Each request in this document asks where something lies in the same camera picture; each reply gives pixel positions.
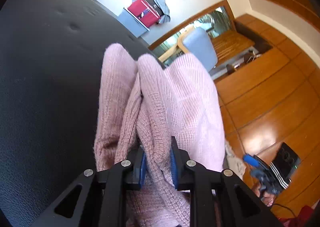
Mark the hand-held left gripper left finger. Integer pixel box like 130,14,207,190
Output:
30,146,148,227

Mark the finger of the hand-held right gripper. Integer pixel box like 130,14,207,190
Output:
243,154,263,169

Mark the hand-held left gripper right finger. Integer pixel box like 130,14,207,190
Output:
170,136,283,227

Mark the pink knit sweater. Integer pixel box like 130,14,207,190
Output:
94,43,227,227

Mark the person's right hand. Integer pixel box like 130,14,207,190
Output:
252,184,277,206

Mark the black white-striped garment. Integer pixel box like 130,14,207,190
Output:
269,162,290,189

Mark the beige garment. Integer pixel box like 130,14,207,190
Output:
224,139,247,181

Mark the black device with green light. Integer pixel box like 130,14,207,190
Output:
271,142,301,179

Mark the person's red jacket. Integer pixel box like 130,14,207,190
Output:
272,204,320,227

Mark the wooden wardrobe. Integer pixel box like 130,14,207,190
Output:
215,14,320,217

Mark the wooden door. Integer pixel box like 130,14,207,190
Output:
211,31,255,66

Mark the wooden armchair with grey cushions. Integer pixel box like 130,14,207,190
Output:
159,26,218,71

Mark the black leather sofa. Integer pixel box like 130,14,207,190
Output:
0,0,167,227

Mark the grey plastic storage box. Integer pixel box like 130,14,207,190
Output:
117,8,150,39

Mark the red fabric box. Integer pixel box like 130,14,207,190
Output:
127,0,161,27

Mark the grey cloth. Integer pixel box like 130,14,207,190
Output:
132,0,171,24

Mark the wooden door frame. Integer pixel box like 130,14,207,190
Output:
149,0,237,51

